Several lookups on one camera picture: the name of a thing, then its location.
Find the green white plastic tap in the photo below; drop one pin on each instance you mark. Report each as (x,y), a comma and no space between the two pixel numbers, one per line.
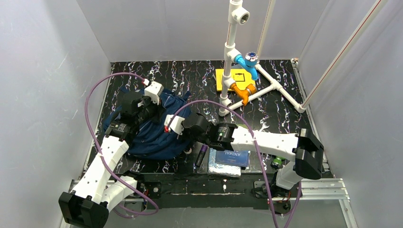
(277,163)

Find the yellow notebook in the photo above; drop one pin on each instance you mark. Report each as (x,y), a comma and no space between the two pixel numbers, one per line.
(240,76)

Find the thin white rear pole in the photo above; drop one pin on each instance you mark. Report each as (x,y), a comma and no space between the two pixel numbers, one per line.
(265,28)

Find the white pole with red stripe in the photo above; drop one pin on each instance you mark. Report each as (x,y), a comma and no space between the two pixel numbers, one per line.
(357,33)

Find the white PVC pipe frame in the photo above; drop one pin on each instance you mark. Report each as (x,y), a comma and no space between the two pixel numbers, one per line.
(238,15)

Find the blue plastic tap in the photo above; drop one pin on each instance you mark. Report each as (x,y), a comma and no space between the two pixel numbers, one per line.
(248,63)

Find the navy blue student backpack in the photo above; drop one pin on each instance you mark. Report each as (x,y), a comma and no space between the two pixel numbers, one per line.
(149,140)

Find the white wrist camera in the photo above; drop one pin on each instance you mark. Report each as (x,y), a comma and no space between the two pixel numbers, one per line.
(154,90)
(173,123)

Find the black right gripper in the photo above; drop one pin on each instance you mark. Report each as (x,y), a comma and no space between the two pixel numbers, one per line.
(186,122)

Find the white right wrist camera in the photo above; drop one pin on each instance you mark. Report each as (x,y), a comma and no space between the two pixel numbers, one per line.
(173,123)

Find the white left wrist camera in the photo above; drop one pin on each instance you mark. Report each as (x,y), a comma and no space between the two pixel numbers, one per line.
(154,90)

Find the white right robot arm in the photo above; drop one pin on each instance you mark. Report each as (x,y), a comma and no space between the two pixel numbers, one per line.
(303,150)

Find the orange plastic tap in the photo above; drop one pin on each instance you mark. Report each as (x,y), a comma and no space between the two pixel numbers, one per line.
(244,94)

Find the Animal Farm book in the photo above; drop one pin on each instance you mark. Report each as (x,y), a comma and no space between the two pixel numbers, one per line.
(234,158)

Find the purple black marker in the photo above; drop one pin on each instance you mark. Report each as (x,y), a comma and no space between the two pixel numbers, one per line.
(201,155)

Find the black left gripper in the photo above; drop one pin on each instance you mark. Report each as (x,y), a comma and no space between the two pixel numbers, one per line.
(154,110)

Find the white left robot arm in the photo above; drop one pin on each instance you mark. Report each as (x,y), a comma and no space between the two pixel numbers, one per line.
(100,190)

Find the blue book underneath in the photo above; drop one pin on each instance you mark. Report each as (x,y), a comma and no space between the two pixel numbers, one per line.
(221,169)

